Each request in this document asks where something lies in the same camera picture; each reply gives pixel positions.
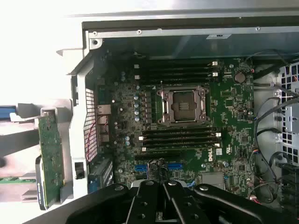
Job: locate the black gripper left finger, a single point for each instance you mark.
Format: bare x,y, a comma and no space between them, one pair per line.
142,203

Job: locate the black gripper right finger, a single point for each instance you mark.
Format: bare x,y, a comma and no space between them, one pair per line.
184,203

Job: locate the silver chipset heatsink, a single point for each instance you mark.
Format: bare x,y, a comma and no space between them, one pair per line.
212,180

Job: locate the blue expansion slot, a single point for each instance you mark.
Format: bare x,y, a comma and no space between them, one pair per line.
175,166

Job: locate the black long expansion slot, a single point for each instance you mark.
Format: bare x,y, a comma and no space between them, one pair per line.
158,156

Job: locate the metal CPU socket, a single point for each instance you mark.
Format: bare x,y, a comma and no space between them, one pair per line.
184,105

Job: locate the green motherboard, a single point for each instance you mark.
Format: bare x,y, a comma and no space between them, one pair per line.
233,112

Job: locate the grey parts rack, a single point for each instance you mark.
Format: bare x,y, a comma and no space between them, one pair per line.
56,106

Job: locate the perforated metal disk bay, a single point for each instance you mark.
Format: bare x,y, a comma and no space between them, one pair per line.
289,121

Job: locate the silver coin battery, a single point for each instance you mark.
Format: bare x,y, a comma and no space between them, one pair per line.
239,77

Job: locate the hard disk with blue label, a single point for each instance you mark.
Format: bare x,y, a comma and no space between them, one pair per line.
7,112

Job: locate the black open PC case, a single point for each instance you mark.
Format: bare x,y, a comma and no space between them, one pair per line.
130,32

